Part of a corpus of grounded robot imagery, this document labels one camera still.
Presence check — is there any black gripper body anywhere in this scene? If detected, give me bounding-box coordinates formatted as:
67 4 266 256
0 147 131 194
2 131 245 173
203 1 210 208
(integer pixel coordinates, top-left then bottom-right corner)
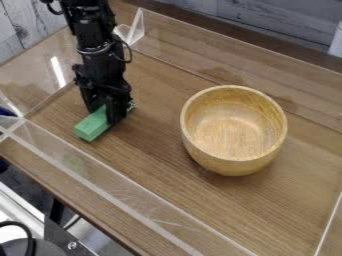
72 41 133 106

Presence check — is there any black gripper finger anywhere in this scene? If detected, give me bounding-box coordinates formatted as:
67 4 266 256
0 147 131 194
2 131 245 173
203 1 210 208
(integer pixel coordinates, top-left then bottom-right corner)
106 96 128 126
80 87 104 113

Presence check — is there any green rectangular block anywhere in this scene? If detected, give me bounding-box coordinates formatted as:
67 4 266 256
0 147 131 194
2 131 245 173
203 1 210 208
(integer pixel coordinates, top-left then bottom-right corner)
74 106 112 142

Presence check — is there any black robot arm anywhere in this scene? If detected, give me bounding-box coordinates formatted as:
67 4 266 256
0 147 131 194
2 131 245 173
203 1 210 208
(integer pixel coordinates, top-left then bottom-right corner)
40 0 133 126

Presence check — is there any light wooden bowl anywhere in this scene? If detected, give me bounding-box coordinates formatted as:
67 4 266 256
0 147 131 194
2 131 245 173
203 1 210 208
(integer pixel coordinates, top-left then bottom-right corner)
181 85 289 176

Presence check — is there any blue object at left edge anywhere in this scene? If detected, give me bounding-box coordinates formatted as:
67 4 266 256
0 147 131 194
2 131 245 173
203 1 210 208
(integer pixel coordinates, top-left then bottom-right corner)
0 106 16 117

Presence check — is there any black metal table leg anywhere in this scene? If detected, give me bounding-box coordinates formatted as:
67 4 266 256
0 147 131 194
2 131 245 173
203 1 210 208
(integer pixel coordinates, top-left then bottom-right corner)
48 199 66 224

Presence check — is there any white object at right edge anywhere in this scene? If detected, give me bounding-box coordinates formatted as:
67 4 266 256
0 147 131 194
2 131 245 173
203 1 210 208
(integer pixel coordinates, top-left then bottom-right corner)
329 25 342 58

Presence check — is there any clear acrylic tray wall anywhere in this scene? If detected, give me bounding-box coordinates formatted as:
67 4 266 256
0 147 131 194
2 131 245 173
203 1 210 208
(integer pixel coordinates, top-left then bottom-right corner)
0 1 342 256

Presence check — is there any black cable loop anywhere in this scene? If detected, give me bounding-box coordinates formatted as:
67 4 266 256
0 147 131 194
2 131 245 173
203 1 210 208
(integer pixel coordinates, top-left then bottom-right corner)
0 220 38 256

